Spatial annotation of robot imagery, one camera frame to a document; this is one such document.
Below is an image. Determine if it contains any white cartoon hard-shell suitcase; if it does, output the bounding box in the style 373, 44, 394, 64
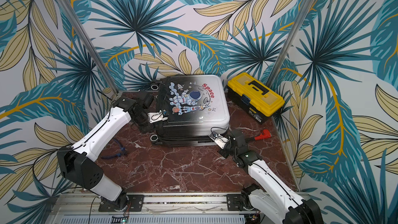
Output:
150, 75, 230, 147

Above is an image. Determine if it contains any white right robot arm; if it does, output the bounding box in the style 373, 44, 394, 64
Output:
209, 130, 324, 224

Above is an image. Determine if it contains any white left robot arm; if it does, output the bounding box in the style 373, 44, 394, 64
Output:
57, 91, 154, 211

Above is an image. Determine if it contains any red and black pipe wrench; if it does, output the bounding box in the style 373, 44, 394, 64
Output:
245, 129, 272, 143

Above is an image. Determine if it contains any yellow and black toolbox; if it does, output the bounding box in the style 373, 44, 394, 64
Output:
227, 73, 285, 123

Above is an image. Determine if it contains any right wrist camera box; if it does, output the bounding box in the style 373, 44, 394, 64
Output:
209, 133, 230, 149

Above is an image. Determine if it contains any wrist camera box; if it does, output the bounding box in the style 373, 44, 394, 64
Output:
209, 133, 230, 149
147, 110, 169, 123

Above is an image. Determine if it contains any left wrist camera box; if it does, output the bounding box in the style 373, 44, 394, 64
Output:
147, 110, 169, 123

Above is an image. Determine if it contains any blue coiled cable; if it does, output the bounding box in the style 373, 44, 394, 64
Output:
100, 138, 128, 161

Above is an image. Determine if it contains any left aluminium corner post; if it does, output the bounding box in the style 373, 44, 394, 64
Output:
56, 0, 119, 95

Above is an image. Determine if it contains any aluminium corner post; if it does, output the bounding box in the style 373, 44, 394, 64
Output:
56, 0, 119, 95
266, 0, 314, 88

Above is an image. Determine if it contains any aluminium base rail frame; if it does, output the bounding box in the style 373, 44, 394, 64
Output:
46, 91, 315, 224

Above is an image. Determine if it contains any right aluminium corner post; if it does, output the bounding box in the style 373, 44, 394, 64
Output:
266, 0, 314, 88

